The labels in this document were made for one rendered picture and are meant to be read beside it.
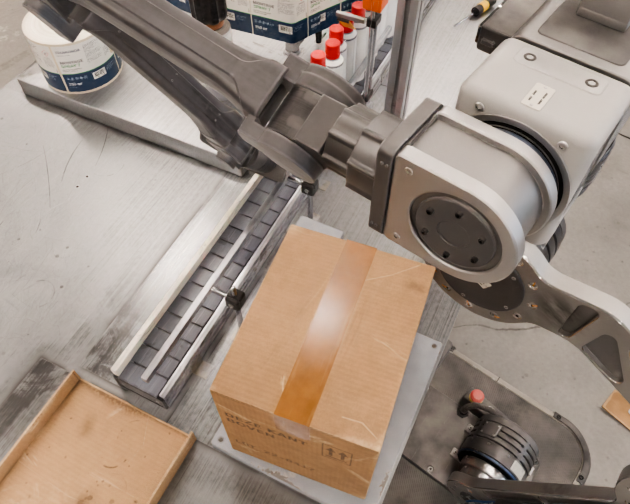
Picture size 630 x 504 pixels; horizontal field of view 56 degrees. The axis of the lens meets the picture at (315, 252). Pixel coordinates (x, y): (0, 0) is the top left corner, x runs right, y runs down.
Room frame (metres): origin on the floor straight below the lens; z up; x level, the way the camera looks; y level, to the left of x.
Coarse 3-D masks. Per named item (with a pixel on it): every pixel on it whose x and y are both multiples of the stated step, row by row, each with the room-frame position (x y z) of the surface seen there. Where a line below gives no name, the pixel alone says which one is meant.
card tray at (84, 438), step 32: (64, 384) 0.41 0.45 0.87; (64, 416) 0.36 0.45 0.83; (96, 416) 0.36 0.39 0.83; (128, 416) 0.36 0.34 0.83; (32, 448) 0.30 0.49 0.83; (64, 448) 0.30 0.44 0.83; (96, 448) 0.30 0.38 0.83; (128, 448) 0.30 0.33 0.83; (160, 448) 0.30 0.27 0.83; (0, 480) 0.25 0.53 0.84; (32, 480) 0.25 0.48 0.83; (64, 480) 0.25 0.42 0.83; (96, 480) 0.25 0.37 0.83; (128, 480) 0.25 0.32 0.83; (160, 480) 0.25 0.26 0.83
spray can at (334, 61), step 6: (330, 42) 1.10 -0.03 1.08; (336, 42) 1.10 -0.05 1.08; (330, 48) 1.08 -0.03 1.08; (336, 48) 1.09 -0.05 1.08; (330, 54) 1.08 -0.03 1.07; (336, 54) 1.09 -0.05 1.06; (330, 60) 1.09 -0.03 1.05; (336, 60) 1.09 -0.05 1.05; (342, 60) 1.09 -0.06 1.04; (330, 66) 1.08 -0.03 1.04; (336, 66) 1.08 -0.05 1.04; (342, 66) 1.09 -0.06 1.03; (336, 72) 1.08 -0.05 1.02; (342, 72) 1.09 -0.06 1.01
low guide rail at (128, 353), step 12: (252, 180) 0.85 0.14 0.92; (240, 204) 0.79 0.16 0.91; (228, 216) 0.75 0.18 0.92; (216, 228) 0.72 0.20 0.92; (216, 240) 0.70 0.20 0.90; (204, 252) 0.67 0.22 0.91; (192, 264) 0.63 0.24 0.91; (180, 276) 0.61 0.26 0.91; (180, 288) 0.59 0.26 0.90; (168, 300) 0.55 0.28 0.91; (156, 312) 0.53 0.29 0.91; (144, 324) 0.50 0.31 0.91; (144, 336) 0.48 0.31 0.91; (132, 348) 0.45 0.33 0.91; (120, 360) 0.43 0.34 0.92; (120, 372) 0.42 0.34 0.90
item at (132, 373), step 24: (384, 48) 1.36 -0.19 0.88; (264, 192) 0.85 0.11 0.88; (288, 192) 0.85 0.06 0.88; (240, 216) 0.78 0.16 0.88; (264, 216) 0.78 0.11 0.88; (216, 264) 0.66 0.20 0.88; (240, 264) 0.66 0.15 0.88; (192, 288) 0.60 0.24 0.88; (168, 312) 0.55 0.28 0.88; (168, 336) 0.50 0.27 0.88; (192, 336) 0.50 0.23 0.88; (144, 360) 0.45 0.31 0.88; (168, 360) 0.45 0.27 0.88; (144, 384) 0.40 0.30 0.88
